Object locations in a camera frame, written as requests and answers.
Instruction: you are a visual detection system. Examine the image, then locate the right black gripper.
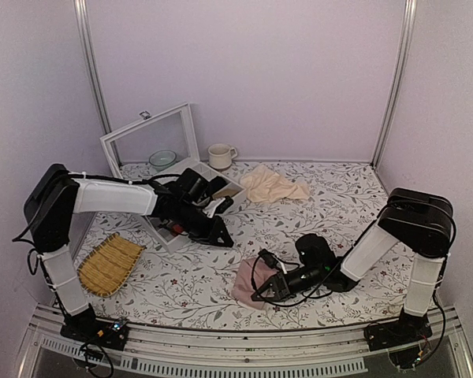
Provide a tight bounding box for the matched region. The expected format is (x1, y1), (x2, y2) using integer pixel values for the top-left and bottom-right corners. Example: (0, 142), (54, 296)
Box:
(255, 266), (326, 302)

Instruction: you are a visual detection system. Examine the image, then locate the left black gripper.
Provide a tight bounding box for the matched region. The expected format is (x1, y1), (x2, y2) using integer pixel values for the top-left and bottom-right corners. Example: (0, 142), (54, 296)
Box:
(175, 201), (236, 248)

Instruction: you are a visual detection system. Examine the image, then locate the pink and white underwear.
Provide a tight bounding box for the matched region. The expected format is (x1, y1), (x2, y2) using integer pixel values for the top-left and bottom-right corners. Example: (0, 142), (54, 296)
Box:
(231, 258), (285, 310)

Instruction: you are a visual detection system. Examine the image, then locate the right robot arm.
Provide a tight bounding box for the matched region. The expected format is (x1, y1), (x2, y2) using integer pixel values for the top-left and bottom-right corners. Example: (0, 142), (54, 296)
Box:
(251, 188), (456, 343)

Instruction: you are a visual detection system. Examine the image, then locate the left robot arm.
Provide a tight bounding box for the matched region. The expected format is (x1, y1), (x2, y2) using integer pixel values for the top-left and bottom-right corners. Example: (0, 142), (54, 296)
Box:
(13, 164), (233, 342)

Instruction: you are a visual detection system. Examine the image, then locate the cream beige underwear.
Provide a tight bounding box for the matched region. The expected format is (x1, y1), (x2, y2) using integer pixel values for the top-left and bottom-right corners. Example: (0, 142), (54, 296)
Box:
(240, 165), (310, 203)

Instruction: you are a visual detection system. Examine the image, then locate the red rolled garment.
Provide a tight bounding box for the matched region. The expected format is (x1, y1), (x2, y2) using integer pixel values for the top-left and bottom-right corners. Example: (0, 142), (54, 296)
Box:
(169, 224), (184, 235)

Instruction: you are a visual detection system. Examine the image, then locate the olive rolled garment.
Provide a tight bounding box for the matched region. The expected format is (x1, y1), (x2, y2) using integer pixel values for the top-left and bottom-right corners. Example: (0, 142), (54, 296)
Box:
(219, 188), (240, 198)

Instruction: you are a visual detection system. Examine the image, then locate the white divided organizer box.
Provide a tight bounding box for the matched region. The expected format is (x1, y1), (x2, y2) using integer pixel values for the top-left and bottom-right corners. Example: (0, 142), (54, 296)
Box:
(135, 159), (246, 253)

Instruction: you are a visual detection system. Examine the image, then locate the black rolled garment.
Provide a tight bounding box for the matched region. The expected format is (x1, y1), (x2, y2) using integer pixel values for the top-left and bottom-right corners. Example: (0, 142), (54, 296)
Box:
(207, 176), (228, 195)

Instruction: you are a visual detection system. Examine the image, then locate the floral patterned table mat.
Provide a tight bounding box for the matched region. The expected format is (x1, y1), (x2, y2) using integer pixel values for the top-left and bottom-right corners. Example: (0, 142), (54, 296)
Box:
(75, 162), (413, 331)

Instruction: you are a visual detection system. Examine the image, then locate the white ceramic mug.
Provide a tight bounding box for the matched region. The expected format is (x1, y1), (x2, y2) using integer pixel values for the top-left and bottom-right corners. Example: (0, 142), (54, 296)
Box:
(207, 143), (238, 170)

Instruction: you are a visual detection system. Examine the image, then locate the clear glass bowl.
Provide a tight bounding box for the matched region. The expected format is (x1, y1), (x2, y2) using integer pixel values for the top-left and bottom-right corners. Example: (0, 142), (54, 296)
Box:
(148, 150), (177, 171)

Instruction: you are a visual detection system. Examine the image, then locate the white framed glass lid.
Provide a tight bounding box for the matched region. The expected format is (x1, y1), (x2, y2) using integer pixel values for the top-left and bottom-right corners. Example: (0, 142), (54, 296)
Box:
(100, 103), (200, 178)

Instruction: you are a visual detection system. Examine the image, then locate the woven bamboo tray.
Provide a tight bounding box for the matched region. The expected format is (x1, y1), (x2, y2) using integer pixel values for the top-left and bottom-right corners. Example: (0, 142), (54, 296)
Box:
(77, 232), (146, 298)

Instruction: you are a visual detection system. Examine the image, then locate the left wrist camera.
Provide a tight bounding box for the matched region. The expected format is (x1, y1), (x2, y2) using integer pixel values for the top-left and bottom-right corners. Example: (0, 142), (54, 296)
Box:
(176, 169), (234, 217)

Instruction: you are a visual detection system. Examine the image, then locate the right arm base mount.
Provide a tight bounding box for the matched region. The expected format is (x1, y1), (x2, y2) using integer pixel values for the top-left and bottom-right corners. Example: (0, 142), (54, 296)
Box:
(363, 309), (433, 351)

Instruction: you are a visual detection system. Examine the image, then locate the aluminium front rail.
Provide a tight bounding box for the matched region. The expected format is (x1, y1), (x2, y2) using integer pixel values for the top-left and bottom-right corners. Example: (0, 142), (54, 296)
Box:
(17, 306), (473, 377)

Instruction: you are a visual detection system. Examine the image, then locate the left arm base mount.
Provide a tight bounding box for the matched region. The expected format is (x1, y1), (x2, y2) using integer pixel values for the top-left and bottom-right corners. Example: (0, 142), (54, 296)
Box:
(60, 306), (129, 351)

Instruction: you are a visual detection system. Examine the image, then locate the left aluminium corner post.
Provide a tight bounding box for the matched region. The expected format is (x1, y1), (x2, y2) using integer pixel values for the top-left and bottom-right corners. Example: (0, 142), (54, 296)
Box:
(73, 0), (111, 135)

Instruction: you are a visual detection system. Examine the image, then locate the aluminium corner post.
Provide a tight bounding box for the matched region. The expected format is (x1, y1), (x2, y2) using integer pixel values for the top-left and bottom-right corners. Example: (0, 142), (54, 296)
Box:
(371, 0), (417, 171)
(73, 0), (111, 135)

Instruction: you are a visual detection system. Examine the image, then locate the right aluminium corner post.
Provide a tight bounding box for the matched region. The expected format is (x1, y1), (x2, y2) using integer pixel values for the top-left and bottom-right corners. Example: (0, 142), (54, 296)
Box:
(371, 0), (417, 171)

